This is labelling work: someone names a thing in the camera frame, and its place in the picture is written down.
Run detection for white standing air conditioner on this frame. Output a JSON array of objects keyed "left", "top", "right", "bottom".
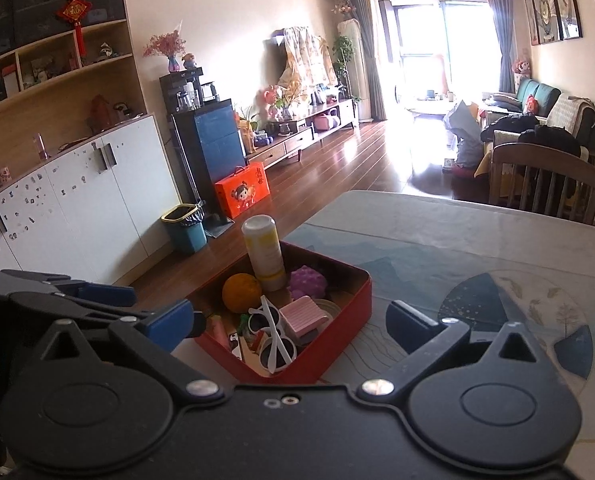
[{"left": 338, "top": 19, "right": 373, "bottom": 123}]

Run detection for orange fruit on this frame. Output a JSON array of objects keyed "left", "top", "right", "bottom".
[{"left": 222, "top": 273, "right": 263, "bottom": 315}]

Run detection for green potted plant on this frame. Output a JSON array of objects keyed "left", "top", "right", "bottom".
[{"left": 331, "top": 35, "right": 358, "bottom": 101}]

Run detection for white sideboard cabinet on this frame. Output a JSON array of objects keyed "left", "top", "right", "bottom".
[{"left": 0, "top": 114, "right": 180, "bottom": 286}]

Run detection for pink marker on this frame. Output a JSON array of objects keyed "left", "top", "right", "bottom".
[{"left": 208, "top": 316, "right": 231, "bottom": 353}]

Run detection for red knot ornament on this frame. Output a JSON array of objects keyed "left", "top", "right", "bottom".
[{"left": 56, "top": 0, "right": 93, "bottom": 56}]

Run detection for blue printed tablecloth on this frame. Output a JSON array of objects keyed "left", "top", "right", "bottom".
[{"left": 170, "top": 190, "right": 595, "bottom": 461}]

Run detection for clear tape roll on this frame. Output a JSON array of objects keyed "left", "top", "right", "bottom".
[{"left": 312, "top": 298, "right": 343, "bottom": 323}]

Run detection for white sunglasses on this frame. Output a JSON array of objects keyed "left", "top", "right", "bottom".
[{"left": 247, "top": 295, "right": 298, "bottom": 375}]

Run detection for pink flowers in vase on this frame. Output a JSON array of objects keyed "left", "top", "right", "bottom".
[{"left": 143, "top": 30, "right": 187, "bottom": 75}]

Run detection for black cabinet with blue panel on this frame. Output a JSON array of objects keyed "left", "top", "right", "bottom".
[{"left": 158, "top": 67, "right": 248, "bottom": 221}]

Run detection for wooden tv stand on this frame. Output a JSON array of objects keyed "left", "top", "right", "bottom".
[{"left": 252, "top": 98, "right": 361, "bottom": 166}]

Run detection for orange gift box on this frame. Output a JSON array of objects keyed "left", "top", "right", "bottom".
[{"left": 214, "top": 161, "right": 269, "bottom": 220}]

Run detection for purple spiky toy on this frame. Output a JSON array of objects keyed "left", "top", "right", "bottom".
[{"left": 288, "top": 265, "right": 328, "bottom": 303}]

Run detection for cloth covered television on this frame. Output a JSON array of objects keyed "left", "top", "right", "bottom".
[{"left": 264, "top": 25, "right": 338, "bottom": 106}]

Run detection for black jackets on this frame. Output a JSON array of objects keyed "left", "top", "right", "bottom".
[{"left": 480, "top": 112, "right": 583, "bottom": 158}]

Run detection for blue trash bin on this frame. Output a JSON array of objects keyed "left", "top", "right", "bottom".
[{"left": 160, "top": 203, "right": 209, "bottom": 255}]

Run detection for pale blue bag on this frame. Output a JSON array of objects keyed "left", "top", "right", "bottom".
[{"left": 442, "top": 100, "right": 484, "bottom": 168}]

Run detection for wooden dining chair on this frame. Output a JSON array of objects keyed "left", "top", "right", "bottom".
[{"left": 488, "top": 142, "right": 595, "bottom": 221}]

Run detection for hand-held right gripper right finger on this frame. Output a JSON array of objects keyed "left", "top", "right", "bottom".
[{"left": 356, "top": 300, "right": 545, "bottom": 402}]

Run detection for blue curtain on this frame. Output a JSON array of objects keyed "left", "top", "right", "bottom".
[{"left": 486, "top": 0, "right": 518, "bottom": 93}]

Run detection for grey curtain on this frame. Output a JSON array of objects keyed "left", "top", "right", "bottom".
[{"left": 350, "top": 0, "right": 388, "bottom": 122}]

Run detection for white and yellow bottle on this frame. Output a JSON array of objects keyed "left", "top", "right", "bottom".
[{"left": 241, "top": 215, "right": 288, "bottom": 292}]

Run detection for wooden wall shelf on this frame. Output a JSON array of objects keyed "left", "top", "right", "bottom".
[{"left": 0, "top": 0, "right": 145, "bottom": 126}]

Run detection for small framed wall picture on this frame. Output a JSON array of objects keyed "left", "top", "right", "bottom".
[{"left": 524, "top": 0, "right": 541, "bottom": 47}]

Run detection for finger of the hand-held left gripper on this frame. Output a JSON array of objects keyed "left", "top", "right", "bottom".
[
  {"left": 0, "top": 269, "right": 138, "bottom": 309},
  {"left": 7, "top": 292, "right": 153, "bottom": 322}
]

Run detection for pink comb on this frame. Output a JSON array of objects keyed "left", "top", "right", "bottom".
[{"left": 278, "top": 295, "right": 334, "bottom": 346}]

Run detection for green sofa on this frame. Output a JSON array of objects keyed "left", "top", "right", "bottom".
[{"left": 482, "top": 77, "right": 595, "bottom": 161}]

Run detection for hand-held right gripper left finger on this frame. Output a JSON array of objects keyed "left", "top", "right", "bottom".
[{"left": 32, "top": 299, "right": 224, "bottom": 402}]

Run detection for medium framed wall picture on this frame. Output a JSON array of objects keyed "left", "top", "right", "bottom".
[{"left": 532, "top": 0, "right": 563, "bottom": 45}]

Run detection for red tin box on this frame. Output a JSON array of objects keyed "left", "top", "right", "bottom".
[{"left": 186, "top": 240, "right": 373, "bottom": 386}]

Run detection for large framed wall picture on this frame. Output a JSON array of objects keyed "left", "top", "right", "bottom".
[{"left": 550, "top": 0, "right": 583, "bottom": 41}]

